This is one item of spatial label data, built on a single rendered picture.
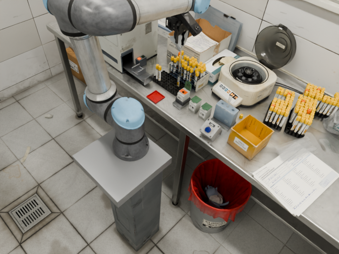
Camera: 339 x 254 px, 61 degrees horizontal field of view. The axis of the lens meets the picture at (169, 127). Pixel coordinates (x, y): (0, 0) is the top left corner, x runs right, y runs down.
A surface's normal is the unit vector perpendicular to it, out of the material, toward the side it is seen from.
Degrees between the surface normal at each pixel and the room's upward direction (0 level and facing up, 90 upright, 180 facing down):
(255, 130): 90
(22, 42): 90
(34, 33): 90
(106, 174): 1
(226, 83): 90
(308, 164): 1
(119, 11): 58
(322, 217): 0
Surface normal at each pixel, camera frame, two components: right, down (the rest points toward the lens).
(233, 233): 0.05, -0.65
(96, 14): 0.16, 0.37
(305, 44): -0.69, 0.52
